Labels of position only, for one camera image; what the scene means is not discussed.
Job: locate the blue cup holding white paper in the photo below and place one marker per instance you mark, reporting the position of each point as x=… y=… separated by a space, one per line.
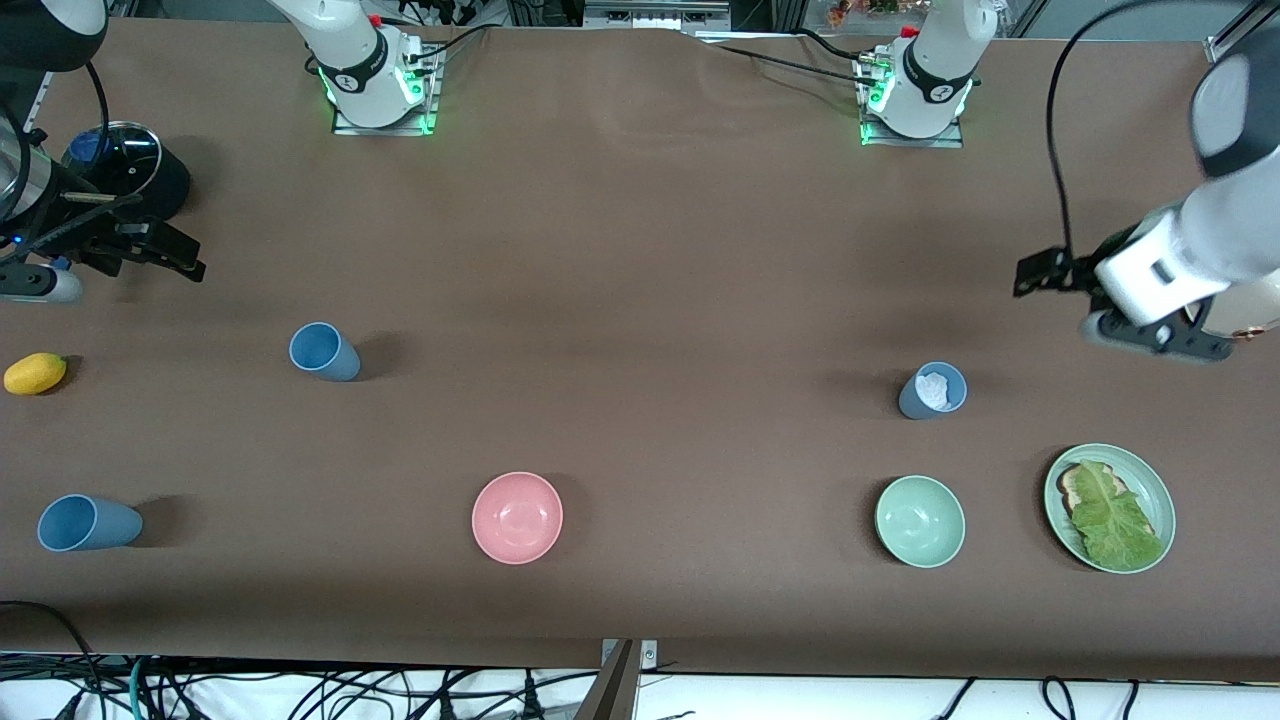
x=912 y=400

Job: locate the yellow lemon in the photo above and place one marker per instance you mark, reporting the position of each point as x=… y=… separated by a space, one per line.
x=35 y=374

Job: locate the toasted bread slice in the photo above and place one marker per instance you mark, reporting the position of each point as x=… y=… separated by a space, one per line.
x=1072 y=490

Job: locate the glass lid with blue knob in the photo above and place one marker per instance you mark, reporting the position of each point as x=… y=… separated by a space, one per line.
x=130 y=160

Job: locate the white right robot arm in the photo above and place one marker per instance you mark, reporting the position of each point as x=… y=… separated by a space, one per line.
x=355 y=60

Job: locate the crumpled white paper ball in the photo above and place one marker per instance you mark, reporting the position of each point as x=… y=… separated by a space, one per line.
x=935 y=390

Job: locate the mint green ribbed plate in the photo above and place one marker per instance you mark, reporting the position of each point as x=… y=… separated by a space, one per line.
x=1150 y=490

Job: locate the black cooking pot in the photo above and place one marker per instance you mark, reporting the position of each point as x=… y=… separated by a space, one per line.
x=170 y=185

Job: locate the aluminium table edge rail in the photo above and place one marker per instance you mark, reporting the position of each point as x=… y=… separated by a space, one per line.
x=1222 y=45
x=40 y=100

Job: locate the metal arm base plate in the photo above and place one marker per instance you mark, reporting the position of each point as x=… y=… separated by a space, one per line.
x=385 y=131
x=905 y=142

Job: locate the colourful toy food pile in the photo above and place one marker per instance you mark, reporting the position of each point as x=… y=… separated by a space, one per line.
x=860 y=8

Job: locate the dark grey pole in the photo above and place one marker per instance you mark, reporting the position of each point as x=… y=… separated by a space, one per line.
x=612 y=690

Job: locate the white plate at right edge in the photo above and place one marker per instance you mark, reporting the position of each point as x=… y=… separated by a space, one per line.
x=1245 y=305

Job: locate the pink bowl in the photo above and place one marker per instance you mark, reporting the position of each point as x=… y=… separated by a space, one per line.
x=517 y=518

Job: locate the metal table bracket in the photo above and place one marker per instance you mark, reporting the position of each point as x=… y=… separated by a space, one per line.
x=648 y=655

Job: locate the green lettuce leaf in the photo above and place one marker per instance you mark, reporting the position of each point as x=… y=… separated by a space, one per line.
x=1115 y=525

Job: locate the mint green bowl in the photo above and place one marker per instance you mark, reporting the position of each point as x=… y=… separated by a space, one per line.
x=920 y=522

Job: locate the aluminium frame beam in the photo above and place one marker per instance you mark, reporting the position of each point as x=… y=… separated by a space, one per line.
x=650 y=15

